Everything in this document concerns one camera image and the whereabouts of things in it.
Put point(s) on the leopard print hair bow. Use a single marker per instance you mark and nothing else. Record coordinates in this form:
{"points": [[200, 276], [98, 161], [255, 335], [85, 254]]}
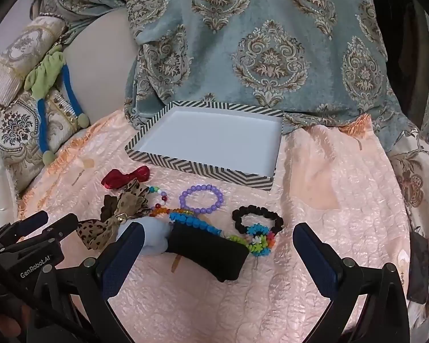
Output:
{"points": [[128, 198]]}

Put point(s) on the pink quilted blanket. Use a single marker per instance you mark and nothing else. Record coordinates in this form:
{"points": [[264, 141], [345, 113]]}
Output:
{"points": [[325, 193]]}

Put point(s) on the black fabric pouch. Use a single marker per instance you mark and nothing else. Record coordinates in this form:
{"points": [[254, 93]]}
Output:
{"points": [[207, 250]]}

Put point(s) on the dark wooden furniture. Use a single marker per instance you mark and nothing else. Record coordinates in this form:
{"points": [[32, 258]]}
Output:
{"points": [[404, 25]]}

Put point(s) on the light blue fluffy scrunchie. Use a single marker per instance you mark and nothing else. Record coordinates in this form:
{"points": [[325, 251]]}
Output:
{"points": [[157, 237]]}

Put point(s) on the red satin bow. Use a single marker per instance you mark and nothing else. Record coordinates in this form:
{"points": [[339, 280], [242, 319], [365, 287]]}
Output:
{"points": [[128, 178]]}

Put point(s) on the striped shallow cardboard box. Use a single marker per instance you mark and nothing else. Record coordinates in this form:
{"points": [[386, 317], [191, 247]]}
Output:
{"points": [[207, 139]]}

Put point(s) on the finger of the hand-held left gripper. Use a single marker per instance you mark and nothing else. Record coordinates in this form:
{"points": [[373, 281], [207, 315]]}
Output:
{"points": [[28, 223], [59, 225]]}

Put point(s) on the beige patterned bolster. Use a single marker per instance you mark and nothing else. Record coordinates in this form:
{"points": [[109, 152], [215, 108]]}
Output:
{"points": [[18, 53]]}

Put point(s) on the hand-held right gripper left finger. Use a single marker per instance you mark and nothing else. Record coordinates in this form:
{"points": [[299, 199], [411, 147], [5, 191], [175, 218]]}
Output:
{"points": [[123, 257]]}

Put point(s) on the floral embroidered cushion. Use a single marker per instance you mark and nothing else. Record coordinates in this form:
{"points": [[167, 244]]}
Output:
{"points": [[14, 128]]}

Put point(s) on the teal damask patterned drape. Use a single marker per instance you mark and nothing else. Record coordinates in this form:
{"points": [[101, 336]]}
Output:
{"points": [[271, 14]]}

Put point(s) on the beige floral cloth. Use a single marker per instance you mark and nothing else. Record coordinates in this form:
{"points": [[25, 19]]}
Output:
{"points": [[414, 185]]}

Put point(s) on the green and blue plush toy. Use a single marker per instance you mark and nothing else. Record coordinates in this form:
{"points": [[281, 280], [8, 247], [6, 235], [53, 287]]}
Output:
{"points": [[44, 75]]}

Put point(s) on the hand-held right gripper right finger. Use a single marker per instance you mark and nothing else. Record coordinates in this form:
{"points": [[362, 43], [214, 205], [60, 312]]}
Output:
{"points": [[316, 257]]}

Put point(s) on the black hair scrunchie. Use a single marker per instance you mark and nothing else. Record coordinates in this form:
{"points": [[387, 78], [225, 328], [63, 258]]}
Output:
{"points": [[257, 210]]}

